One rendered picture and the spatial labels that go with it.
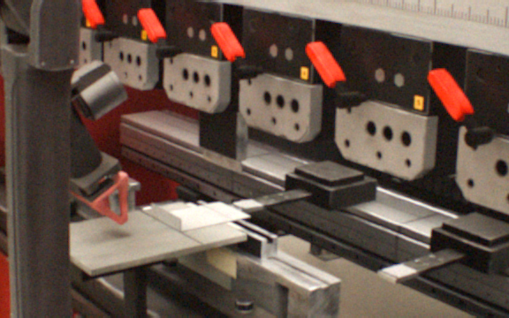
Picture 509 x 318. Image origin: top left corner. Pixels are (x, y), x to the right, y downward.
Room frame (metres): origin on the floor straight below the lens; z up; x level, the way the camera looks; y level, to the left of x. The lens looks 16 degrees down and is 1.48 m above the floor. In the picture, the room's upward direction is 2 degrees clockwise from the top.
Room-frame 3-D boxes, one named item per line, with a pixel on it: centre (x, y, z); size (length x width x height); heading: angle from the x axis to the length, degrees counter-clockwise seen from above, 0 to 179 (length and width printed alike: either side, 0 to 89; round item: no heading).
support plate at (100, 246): (1.30, 0.17, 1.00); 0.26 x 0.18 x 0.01; 128
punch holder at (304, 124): (1.25, -0.05, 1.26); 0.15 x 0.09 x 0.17; 38
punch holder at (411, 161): (1.09, -0.18, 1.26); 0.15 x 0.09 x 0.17; 38
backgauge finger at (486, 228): (1.23, -0.28, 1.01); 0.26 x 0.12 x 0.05; 128
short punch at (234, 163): (1.39, 0.05, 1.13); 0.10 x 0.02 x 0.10; 38
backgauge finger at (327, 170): (1.50, -0.07, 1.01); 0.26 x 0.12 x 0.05; 128
